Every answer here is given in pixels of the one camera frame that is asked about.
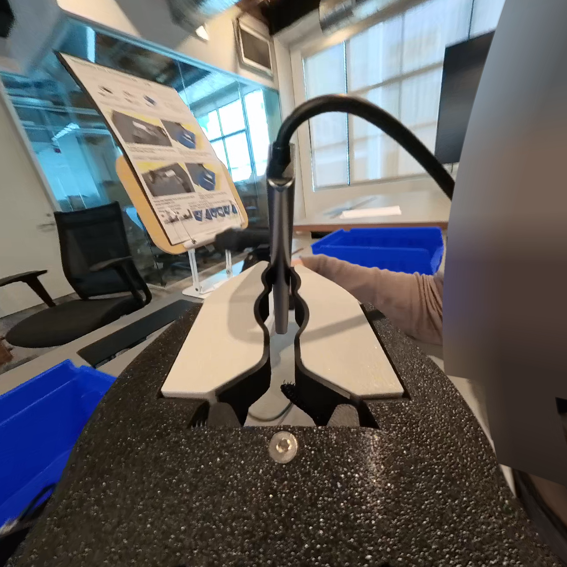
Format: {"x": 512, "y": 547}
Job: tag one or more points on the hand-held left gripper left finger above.
{"x": 217, "y": 336}

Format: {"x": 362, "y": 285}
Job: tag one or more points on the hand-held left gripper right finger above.
{"x": 345, "y": 341}

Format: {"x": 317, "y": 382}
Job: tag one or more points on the person's right forearm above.
{"x": 398, "y": 296}

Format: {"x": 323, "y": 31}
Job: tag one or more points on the white board stand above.
{"x": 197, "y": 274}

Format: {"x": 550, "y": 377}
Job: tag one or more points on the black table mat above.
{"x": 133, "y": 332}

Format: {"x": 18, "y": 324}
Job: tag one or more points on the blue plastic bin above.
{"x": 376, "y": 250}
{"x": 31, "y": 425}

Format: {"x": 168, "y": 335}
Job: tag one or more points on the wooden display board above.
{"x": 133, "y": 186}

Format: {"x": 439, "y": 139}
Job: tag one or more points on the white paper sheet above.
{"x": 372, "y": 212}

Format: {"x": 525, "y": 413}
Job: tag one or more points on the black office chair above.
{"x": 97, "y": 265}

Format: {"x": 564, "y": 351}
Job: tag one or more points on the printed instruction sheet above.
{"x": 146, "y": 133}

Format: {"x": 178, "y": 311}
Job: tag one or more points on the long conference table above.
{"x": 421, "y": 200}

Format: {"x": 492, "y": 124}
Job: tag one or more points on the large paned window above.
{"x": 381, "y": 110}

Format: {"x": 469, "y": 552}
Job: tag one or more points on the white door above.
{"x": 22, "y": 199}

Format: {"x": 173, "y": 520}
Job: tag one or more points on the wall air vent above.
{"x": 256, "y": 46}

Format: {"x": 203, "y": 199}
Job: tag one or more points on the silver ceiling duct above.
{"x": 354, "y": 15}

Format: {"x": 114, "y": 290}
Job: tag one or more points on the black wall monitor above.
{"x": 463, "y": 102}

